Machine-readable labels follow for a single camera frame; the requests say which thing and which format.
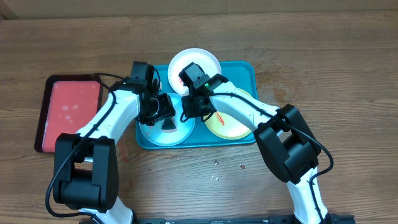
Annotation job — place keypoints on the white plate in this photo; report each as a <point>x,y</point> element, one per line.
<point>206,60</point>

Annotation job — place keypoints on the green and orange sponge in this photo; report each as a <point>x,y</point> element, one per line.
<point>169,125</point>

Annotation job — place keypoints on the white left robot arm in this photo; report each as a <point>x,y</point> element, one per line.
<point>85,178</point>

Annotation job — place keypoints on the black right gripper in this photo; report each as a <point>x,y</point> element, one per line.
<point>193,113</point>

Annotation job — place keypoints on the yellow-green plate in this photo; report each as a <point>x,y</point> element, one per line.
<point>226,127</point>

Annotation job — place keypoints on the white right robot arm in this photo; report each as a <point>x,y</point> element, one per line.
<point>286,143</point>

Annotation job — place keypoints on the light blue plate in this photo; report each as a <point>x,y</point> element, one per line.
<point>156,136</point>

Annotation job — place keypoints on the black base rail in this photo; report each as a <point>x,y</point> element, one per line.
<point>275,219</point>

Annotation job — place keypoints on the red water tray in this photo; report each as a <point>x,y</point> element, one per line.
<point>69,103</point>

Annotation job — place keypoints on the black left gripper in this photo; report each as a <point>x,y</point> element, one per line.
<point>167,111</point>

